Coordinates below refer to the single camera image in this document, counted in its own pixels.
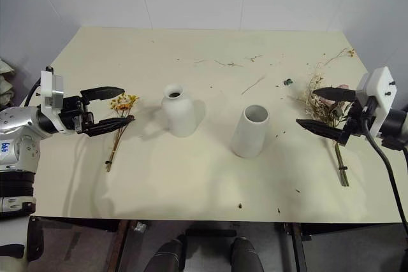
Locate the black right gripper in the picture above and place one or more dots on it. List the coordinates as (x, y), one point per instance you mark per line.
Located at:
(356, 119)

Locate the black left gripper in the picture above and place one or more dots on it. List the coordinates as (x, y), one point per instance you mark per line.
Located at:
(74, 113)

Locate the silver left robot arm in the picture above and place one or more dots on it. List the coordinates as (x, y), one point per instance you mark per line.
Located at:
(19, 132)

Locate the white bottle-shaped ceramic vase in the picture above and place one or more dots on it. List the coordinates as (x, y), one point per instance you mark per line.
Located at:
(178, 111)

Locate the white tapered ceramic vase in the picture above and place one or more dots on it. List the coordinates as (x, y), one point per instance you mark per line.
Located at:
(250, 132)

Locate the pale pink dried flower bunch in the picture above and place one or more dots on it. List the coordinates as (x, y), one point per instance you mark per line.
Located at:
(328, 112)

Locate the yellow dried flower bunch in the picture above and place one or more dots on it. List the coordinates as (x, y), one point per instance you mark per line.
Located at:
(120, 116)

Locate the small dark green object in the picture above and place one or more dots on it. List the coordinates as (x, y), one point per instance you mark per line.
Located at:
(288, 82)

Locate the thin dried straw stem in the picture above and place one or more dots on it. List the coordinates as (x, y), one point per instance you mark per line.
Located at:
(253, 84)

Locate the pile of grey sacks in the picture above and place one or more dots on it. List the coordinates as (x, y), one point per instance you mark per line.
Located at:
(5, 82)

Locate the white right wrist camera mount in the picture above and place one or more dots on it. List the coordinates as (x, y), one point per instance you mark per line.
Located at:
(379, 92)

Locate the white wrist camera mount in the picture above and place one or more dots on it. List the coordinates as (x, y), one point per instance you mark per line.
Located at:
(51, 88)
(379, 92)

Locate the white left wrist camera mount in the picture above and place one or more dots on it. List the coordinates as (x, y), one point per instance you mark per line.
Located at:
(51, 88)

